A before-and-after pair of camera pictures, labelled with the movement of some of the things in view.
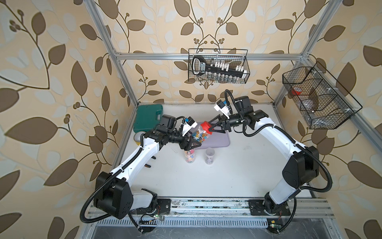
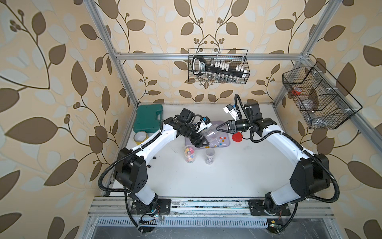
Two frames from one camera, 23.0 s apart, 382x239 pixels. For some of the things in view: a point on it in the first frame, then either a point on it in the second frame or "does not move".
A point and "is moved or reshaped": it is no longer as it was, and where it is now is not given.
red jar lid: [206, 126] is moved or reshaped
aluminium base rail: [233, 208] does not move
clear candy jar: [200, 135] is moved or reshaped
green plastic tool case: [147, 117] does not move
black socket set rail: [199, 66] does not move
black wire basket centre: [220, 69] does not move
